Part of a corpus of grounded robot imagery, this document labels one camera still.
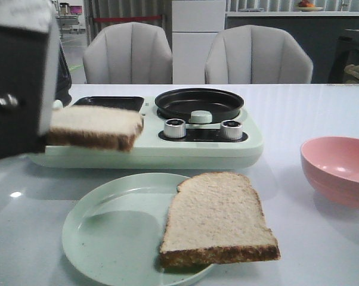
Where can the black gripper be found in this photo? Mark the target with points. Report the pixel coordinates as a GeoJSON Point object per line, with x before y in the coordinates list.
{"type": "Point", "coordinates": [29, 47]}

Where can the bread slice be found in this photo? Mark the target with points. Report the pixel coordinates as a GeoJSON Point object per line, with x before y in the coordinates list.
{"type": "Point", "coordinates": [216, 217]}
{"type": "Point", "coordinates": [95, 127]}

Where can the pink plastic bowl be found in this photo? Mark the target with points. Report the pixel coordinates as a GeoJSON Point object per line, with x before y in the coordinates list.
{"type": "Point", "coordinates": [331, 166]}

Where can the mint green breakfast maker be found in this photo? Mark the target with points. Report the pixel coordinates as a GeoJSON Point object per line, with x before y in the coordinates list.
{"type": "Point", "coordinates": [202, 147]}

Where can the left grey upholstered chair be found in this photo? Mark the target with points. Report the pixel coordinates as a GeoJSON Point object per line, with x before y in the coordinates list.
{"type": "Point", "coordinates": [129, 53]}

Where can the grey upholstered chair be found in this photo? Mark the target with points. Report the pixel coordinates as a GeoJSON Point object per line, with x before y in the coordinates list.
{"type": "Point", "coordinates": [253, 54]}
{"type": "Point", "coordinates": [129, 53]}

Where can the black round frying pan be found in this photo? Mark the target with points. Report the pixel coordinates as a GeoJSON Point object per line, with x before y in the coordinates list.
{"type": "Point", "coordinates": [180, 103]}

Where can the white cabinet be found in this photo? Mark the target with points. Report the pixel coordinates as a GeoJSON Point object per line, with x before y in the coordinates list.
{"type": "Point", "coordinates": [194, 27]}

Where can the left silver control knob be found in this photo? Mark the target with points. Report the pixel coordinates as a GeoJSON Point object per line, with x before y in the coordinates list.
{"type": "Point", "coordinates": [174, 128]}

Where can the silver control knob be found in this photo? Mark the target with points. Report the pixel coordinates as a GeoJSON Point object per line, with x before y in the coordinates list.
{"type": "Point", "coordinates": [231, 130]}
{"type": "Point", "coordinates": [174, 128]}

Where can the mint green plate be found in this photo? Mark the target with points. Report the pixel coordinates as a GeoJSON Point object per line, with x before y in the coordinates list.
{"type": "Point", "coordinates": [113, 234]}

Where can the right silver control knob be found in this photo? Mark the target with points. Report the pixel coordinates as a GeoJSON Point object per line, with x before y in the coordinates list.
{"type": "Point", "coordinates": [231, 130]}

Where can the right grey upholstered chair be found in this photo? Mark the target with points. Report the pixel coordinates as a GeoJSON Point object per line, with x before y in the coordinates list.
{"type": "Point", "coordinates": [253, 54]}

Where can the fruit bowl on counter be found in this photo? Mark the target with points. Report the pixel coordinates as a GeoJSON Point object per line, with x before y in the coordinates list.
{"type": "Point", "coordinates": [307, 6]}

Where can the dark grey counter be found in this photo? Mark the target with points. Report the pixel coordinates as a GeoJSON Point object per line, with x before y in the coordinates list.
{"type": "Point", "coordinates": [316, 32]}

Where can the mint pan handle knob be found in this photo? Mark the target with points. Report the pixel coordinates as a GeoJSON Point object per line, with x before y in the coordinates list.
{"type": "Point", "coordinates": [200, 117]}

